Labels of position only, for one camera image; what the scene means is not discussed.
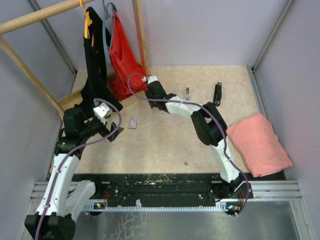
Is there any aluminium frame rail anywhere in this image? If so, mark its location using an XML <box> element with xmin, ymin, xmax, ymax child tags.
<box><xmin>47</xmin><ymin>180</ymin><xmax>302</xmax><ymax>215</ymax></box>

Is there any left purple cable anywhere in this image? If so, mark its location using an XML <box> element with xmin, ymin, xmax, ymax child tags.
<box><xmin>31</xmin><ymin>97</ymin><xmax>123</xmax><ymax>240</ymax></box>

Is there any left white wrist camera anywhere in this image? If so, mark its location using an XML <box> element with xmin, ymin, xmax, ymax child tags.
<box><xmin>93</xmin><ymin>103</ymin><xmax>113</xmax><ymax>125</ymax></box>

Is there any red hanging garment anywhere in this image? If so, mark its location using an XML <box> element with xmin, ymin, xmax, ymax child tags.
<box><xmin>108</xmin><ymin>13</ymin><xmax>147</xmax><ymax>101</ymax></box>

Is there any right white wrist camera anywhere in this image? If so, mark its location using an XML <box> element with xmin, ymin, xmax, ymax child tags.
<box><xmin>146</xmin><ymin>75</ymin><xmax>158</xmax><ymax>85</ymax></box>

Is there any blue clothes hanger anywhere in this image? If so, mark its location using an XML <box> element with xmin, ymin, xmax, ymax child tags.
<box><xmin>102</xmin><ymin>0</ymin><xmax>118</xmax><ymax>63</ymax></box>

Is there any black hanging garment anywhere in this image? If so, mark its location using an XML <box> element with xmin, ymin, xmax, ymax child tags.
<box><xmin>79</xmin><ymin>7</ymin><xmax>123</xmax><ymax>118</ymax></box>

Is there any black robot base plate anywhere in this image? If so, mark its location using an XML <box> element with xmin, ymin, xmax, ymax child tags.
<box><xmin>72</xmin><ymin>172</ymin><xmax>253</xmax><ymax>207</ymax></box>

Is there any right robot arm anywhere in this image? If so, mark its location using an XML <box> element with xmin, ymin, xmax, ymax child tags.
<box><xmin>142</xmin><ymin>76</ymin><xmax>253</xmax><ymax>200</ymax></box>

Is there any left red staple box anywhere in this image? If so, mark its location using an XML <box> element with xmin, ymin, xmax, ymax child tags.
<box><xmin>128</xmin><ymin>116</ymin><xmax>138</xmax><ymax>129</ymax></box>

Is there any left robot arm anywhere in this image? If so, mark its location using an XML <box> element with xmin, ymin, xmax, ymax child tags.
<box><xmin>24</xmin><ymin>98</ymin><xmax>122</xmax><ymax>240</ymax></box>

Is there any yellow clothes hanger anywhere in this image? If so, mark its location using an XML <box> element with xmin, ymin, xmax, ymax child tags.
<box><xmin>79</xmin><ymin>0</ymin><xmax>92</xmax><ymax>39</ymax></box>

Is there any wooden clothes rack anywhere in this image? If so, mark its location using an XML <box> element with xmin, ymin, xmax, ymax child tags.
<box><xmin>0</xmin><ymin>0</ymin><xmax>160</xmax><ymax>121</ymax></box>

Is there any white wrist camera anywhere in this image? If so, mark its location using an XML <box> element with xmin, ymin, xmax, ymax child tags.
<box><xmin>93</xmin><ymin>103</ymin><xmax>113</xmax><ymax>125</ymax></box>
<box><xmin>146</xmin><ymin>75</ymin><xmax>158</xmax><ymax>85</ymax></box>

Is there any pink folded towel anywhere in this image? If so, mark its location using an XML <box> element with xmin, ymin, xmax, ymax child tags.
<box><xmin>227</xmin><ymin>113</ymin><xmax>293</xmax><ymax>178</ymax></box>

